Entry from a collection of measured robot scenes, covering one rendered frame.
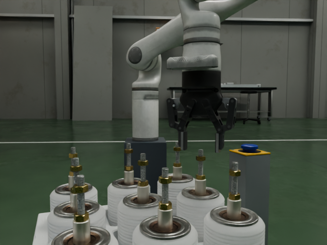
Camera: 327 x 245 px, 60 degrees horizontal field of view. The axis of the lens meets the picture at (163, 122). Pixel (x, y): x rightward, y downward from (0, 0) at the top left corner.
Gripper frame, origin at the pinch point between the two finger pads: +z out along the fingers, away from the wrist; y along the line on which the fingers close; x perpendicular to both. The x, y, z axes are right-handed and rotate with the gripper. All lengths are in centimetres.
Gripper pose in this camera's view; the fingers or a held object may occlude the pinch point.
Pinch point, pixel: (200, 144)
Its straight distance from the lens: 56.6
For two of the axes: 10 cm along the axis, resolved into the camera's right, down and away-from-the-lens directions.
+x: -3.9, 0.7, -9.2
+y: -9.2, -0.3, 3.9
